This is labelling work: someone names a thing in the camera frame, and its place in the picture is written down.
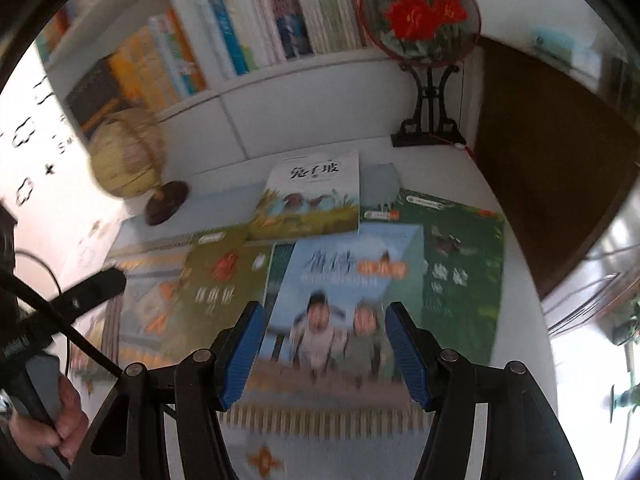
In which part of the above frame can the group of wall decals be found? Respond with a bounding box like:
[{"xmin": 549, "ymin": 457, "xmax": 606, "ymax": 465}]
[{"xmin": 0, "ymin": 75, "xmax": 81, "ymax": 211}]

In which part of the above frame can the dark green beetle book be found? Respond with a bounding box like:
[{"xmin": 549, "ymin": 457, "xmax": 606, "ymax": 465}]
[{"xmin": 360, "ymin": 189, "xmax": 506, "ymax": 366}]

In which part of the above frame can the brown wooden sideboard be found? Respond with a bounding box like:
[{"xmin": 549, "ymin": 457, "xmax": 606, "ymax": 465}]
[{"xmin": 470, "ymin": 35, "xmax": 640, "ymax": 331}]

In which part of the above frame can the white rabbit picture book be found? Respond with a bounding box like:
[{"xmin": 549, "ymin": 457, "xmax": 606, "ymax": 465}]
[{"xmin": 247, "ymin": 150, "xmax": 362, "ymax": 241}]

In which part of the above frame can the patterned blue grey mat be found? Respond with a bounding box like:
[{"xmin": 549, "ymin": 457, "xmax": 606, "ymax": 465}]
[{"xmin": 65, "ymin": 162, "xmax": 501, "ymax": 480}]

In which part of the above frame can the yellow globe with wooden base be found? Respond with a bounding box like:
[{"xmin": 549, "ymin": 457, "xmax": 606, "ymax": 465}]
[{"xmin": 89, "ymin": 107, "xmax": 192, "ymax": 226}]

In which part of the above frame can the white bookshelf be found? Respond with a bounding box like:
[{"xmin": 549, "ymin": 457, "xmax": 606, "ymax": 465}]
[{"xmin": 30, "ymin": 0, "xmax": 481, "ymax": 171}]

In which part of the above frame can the row of black books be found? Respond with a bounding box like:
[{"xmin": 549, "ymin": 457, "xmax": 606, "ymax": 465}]
[{"xmin": 64, "ymin": 55, "xmax": 131, "ymax": 133}]

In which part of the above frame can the light blue tissue box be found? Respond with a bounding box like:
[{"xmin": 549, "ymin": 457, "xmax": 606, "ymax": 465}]
[{"xmin": 530, "ymin": 27, "xmax": 578, "ymax": 58}]

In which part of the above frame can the stack of thin books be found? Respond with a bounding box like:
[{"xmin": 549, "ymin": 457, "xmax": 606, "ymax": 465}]
[{"xmin": 70, "ymin": 295, "xmax": 126, "ymax": 376}]

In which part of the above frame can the round embroidered fan on stand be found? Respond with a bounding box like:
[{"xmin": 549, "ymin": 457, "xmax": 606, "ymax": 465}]
[{"xmin": 359, "ymin": 0, "xmax": 483, "ymax": 150}]

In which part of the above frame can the olive green insect book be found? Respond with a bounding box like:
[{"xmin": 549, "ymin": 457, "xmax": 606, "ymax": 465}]
[{"xmin": 160, "ymin": 227, "xmax": 275, "ymax": 356}]

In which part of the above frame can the light blue cartoon figures book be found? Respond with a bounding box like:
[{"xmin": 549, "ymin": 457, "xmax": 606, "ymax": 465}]
[{"xmin": 257, "ymin": 224, "xmax": 426, "ymax": 386}]

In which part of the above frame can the green potted plant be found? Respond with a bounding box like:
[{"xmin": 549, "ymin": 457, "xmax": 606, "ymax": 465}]
[{"xmin": 607, "ymin": 300, "xmax": 640, "ymax": 351}]

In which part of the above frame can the row of yellow books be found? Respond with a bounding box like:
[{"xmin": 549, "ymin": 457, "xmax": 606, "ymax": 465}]
[{"xmin": 107, "ymin": 7, "xmax": 208, "ymax": 111}]

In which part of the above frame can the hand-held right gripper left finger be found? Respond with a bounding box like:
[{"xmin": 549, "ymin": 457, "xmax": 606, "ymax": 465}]
[{"xmin": 69, "ymin": 301, "xmax": 267, "ymax": 480}]

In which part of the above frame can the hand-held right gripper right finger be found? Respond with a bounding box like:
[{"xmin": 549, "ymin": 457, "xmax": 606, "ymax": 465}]
[{"xmin": 385, "ymin": 301, "xmax": 584, "ymax": 480}]

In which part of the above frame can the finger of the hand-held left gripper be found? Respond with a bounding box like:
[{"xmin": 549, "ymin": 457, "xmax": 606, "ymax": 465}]
[{"xmin": 55, "ymin": 268, "xmax": 126, "ymax": 321}]

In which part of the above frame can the black cable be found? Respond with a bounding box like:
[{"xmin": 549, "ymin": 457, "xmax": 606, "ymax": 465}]
[{"xmin": 0, "ymin": 272, "xmax": 178, "ymax": 418}]

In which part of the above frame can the row of white and blue books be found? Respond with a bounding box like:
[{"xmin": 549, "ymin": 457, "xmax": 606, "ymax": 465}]
[{"xmin": 197, "ymin": 0, "xmax": 381, "ymax": 78}]

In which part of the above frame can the person's left hand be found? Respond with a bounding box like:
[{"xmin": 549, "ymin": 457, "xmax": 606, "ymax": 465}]
[{"xmin": 10, "ymin": 379, "xmax": 91, "ymax": 462}]

